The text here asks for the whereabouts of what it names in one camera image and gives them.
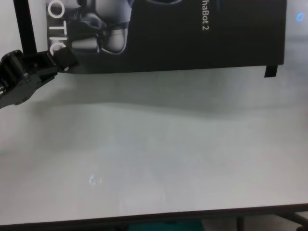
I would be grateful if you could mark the grey table leg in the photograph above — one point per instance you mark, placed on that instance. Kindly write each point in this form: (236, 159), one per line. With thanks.
(239, 223)

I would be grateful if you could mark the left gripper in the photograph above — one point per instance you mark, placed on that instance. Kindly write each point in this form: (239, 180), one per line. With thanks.
(21, 77)

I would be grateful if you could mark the black robot poster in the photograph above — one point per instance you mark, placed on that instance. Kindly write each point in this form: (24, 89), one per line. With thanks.
(180, 36)

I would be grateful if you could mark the grey table crossbar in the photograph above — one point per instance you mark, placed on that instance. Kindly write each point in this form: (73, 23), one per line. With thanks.
(299, 217)

